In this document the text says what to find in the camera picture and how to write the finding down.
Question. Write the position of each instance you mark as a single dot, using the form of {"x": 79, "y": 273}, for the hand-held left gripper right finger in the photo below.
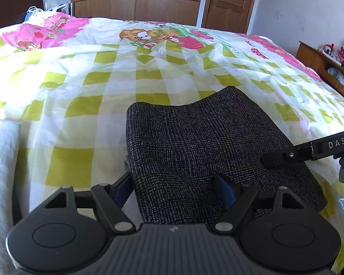
{"x": 225, "y": 190}

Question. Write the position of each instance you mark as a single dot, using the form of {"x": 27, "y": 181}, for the wooden media cabinet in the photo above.
{"x": 321, "y": 63}

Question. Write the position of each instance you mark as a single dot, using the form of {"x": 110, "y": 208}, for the checked floral bedsheet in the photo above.
{"x": 103, "y": 77}

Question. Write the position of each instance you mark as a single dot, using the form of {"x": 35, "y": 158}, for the white blanket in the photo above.
{"x": 1, "y": 160}

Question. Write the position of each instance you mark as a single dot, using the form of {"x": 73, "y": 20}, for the dark grey pants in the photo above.
{"x": 212, "y": 149}

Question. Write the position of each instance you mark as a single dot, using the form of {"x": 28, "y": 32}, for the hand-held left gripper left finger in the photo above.
{"x": 123, "y": 190}

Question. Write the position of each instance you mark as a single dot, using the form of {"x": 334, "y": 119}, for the white bags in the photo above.
{"x": 48, "y": 13}

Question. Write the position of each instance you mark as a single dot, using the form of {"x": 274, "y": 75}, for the wooden door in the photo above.
{"x": 232, "y": 3}

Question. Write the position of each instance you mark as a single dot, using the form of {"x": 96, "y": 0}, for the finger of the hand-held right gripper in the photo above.
{"x": 286, "y": 157}

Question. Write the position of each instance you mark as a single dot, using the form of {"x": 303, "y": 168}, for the pink plush toys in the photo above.
{"x": 339, "y": 50}

